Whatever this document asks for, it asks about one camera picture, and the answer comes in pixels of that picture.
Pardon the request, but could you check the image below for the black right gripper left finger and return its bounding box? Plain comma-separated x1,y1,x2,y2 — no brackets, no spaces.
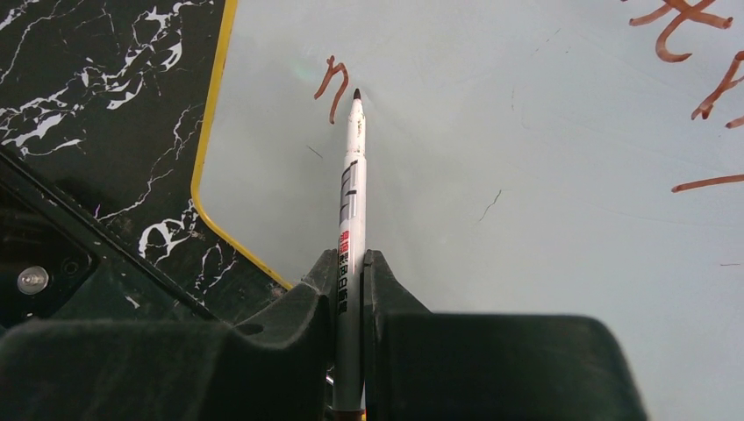
1,249,337,420

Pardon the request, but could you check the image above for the yellow framed whiteboard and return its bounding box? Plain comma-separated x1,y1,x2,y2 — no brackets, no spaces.
198,1,743,420

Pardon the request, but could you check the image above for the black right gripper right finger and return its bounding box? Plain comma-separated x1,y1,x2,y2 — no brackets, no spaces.
363,251,647,420

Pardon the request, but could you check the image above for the white whiteboard marker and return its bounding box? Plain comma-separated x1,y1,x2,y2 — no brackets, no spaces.
333,89,367,420

